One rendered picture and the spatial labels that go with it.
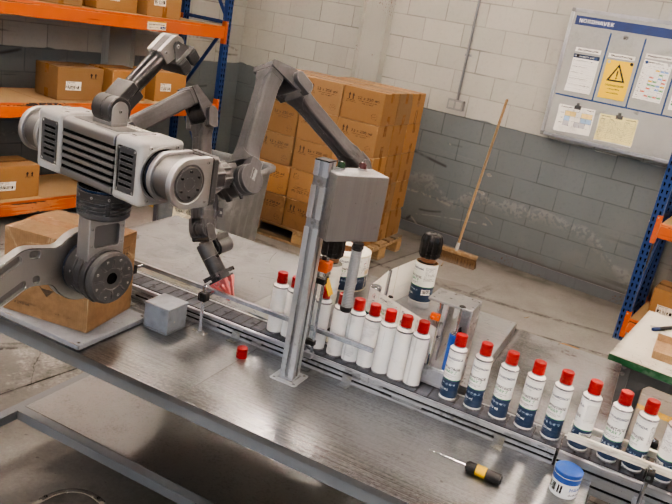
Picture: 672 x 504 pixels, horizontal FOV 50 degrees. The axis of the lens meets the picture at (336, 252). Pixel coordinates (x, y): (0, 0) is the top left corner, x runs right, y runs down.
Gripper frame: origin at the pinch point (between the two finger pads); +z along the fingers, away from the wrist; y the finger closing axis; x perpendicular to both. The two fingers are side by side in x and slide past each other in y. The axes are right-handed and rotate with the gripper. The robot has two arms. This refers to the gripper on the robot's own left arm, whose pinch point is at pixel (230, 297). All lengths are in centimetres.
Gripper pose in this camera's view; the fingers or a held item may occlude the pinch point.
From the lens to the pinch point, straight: 239.2
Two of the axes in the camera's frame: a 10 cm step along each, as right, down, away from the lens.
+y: 4.3, -2.3, 8.7
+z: 4.4, 9.0, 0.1
